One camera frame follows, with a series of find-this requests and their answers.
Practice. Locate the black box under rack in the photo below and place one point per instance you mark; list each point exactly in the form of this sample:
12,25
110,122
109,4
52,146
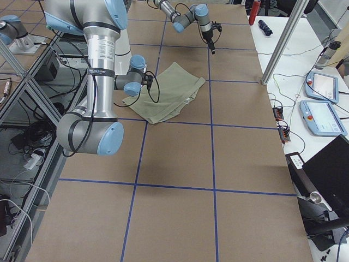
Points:
48,70

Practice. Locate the lower teach pendant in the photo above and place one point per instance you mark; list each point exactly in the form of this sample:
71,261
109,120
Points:
321,118

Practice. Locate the folded dark blue umbrella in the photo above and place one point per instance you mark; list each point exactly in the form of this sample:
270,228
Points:
264,28

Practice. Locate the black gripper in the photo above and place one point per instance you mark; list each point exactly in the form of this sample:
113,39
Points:
206,35
148,79

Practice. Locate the sage green long-sleeve shirt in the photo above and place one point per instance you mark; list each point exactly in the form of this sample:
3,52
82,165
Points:
174,89

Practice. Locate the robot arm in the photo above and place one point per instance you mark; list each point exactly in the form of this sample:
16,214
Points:
92,126
182,16

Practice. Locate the aluminium frame rack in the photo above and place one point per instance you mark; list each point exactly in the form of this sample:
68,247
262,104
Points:
29,119

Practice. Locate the red cylinder tube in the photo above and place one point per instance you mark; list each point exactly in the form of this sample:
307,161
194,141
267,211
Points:
254,11

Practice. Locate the clear water bottle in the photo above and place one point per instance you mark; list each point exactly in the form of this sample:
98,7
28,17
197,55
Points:
326,54

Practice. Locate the white power strip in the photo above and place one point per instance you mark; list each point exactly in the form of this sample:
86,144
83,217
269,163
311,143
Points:
34,160

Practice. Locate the teach pendant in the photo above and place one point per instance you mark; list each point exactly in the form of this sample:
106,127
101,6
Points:
321,118
322,87

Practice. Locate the black monitor with stand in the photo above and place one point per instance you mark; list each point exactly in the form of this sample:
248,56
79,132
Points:
322,183

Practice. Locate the orange black electronics board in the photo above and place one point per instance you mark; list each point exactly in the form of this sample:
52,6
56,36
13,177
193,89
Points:
282,125

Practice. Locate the upper teach pendant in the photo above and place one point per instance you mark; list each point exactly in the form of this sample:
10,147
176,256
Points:
322,87

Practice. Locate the aluminium frame post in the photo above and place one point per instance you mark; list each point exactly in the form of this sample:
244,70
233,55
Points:
290,26

